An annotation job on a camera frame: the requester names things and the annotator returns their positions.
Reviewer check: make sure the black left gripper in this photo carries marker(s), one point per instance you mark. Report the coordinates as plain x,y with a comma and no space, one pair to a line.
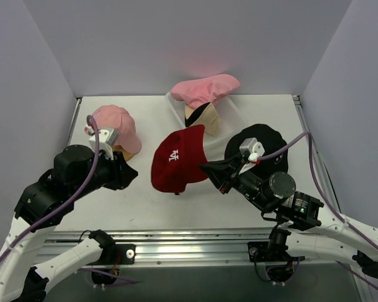
114,173

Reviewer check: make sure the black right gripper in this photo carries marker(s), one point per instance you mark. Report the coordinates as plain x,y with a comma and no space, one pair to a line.
230,175

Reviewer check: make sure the red baseball cap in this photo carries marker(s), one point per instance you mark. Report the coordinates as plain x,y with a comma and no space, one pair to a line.
177,160

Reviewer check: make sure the black bucket hat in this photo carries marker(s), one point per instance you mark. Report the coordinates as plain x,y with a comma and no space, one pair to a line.
271,141

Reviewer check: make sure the pink baseball cap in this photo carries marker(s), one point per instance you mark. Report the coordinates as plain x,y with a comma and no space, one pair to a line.
118,118

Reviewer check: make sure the pink hat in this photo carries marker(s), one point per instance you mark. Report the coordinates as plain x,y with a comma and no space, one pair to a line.
205,90

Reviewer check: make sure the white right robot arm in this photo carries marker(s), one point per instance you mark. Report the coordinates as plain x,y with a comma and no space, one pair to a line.
304,227

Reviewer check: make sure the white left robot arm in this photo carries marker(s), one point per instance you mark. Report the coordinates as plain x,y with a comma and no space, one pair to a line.
77,171

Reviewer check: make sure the wooden mushroom hat stand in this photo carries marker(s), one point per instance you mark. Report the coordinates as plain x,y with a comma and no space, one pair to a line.
127,155

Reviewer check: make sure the white plastic basket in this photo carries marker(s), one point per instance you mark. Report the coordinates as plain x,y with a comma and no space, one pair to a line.
221,121

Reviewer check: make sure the beige hat in basket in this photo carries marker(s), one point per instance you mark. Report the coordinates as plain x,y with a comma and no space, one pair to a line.
205,115

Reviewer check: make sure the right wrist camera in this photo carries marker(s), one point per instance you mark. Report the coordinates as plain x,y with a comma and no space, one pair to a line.
251,150

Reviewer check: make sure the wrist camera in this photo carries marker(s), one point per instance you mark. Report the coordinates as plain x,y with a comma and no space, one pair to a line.
107,139
251,150

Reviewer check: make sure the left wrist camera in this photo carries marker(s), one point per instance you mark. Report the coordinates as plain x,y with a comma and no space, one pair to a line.
107,139

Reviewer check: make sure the aluminium mounting rail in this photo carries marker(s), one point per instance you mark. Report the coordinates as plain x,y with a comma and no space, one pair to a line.
221,247

